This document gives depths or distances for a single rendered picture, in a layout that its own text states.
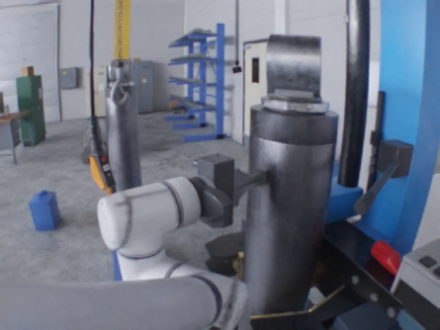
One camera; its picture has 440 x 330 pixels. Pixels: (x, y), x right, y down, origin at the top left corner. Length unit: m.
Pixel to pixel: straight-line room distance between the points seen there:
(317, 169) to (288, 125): 0.12
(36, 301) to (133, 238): 0.28
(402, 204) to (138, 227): 0.77
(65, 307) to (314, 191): 0.56
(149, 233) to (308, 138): 0.36
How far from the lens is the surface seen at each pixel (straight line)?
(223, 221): 0.49
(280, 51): 0.65
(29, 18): 11.98
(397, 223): 1.00
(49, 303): 0.22
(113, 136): 1.88
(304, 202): 0.67
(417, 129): 0.92
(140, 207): 0.46
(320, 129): 0.63
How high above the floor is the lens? 1.56
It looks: 18 degrees down
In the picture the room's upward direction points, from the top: straight up
